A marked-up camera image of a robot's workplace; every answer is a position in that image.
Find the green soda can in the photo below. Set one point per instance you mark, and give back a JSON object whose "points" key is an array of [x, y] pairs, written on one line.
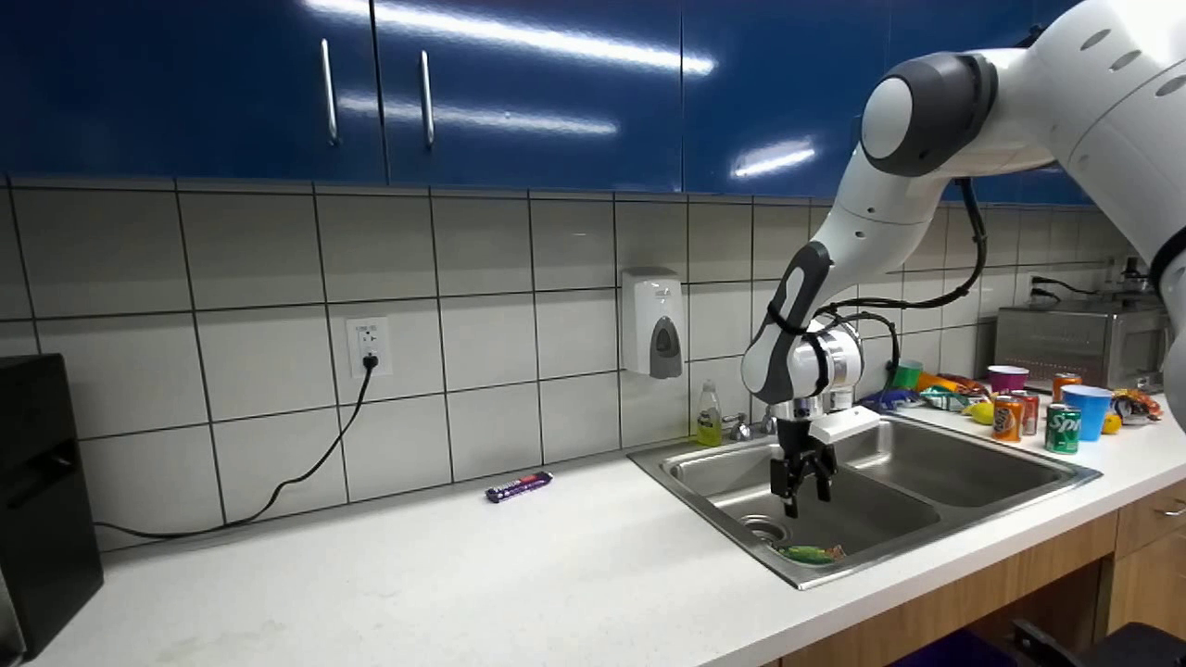
{"points": [[1060, 426]]}

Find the stainless steel double sink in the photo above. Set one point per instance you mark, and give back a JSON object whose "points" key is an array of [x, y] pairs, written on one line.
{"points": [[941, 463]]}

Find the white cup purple rim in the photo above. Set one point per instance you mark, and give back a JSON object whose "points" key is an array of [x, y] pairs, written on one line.
{"points": [[1006, 375]]}

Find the green granola bar packet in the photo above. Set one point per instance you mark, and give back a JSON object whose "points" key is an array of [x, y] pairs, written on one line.
{"points": [[815, 555]]}

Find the green plastic cup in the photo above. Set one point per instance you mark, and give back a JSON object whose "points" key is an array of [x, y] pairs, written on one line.
{"points": [[907, 375]]}

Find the purple marker pen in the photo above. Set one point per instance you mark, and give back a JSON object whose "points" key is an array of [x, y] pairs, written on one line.
{"points": [[516, 488]]}

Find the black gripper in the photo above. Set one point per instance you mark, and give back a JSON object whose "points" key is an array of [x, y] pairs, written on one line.
{"points": [[807, 441]]}

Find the green dish soap bottle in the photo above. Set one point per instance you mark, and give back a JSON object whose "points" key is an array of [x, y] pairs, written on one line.
{"points": [[706, 425]]}

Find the dark office chair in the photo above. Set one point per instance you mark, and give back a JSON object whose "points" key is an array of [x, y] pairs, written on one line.
{"points": [[1115, 651]]}

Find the chrome sink side sprayer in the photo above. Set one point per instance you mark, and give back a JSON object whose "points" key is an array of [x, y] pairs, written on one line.
{"points": [[739, 426]]}

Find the white wall power outlet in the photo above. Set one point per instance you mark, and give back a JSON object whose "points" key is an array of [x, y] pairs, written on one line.
{"points": [[367, 342]]}

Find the small orange can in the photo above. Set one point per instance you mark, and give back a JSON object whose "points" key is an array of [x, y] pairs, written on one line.
{"points": [[1064, 382]]}

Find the blue plastic cup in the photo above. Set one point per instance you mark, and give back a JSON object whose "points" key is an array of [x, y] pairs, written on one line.
{"points": [[1086, 413]]}

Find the stainless steel toaster oven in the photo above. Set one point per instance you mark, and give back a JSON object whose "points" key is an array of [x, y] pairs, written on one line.
{"points": [[1075, 346]]}

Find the yellow round fruit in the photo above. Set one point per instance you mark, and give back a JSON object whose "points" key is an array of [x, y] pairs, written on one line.
{"points": [[980, 409]]}

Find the red orange soda can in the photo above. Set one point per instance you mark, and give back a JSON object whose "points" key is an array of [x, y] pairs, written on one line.
{"points": [[1031, 413]]}

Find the black countertop appliance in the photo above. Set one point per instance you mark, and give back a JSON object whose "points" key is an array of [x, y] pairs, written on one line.
{"points": [[42, 494]]}

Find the metal sink drain strainer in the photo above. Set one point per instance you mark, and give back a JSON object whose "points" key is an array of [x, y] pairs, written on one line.
{"points": [[765, 531]]}

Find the white wall soap dispenser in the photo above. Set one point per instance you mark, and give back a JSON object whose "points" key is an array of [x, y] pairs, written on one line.
{"points": [[653, 325]]}

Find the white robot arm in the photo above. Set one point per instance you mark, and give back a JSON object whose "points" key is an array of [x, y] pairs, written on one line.
{"points": [[892, 207]]}

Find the orange yellow snack packet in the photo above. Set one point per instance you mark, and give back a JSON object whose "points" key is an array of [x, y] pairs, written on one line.
{"points": [[1135, 406]]}

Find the colourful snack packet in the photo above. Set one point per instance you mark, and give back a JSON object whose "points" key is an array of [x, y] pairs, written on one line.
{"points": [[948, 398]]}

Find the wooden base cabinet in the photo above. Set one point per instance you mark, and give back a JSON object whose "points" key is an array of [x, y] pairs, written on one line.
{"points": [[1142, 580]]}

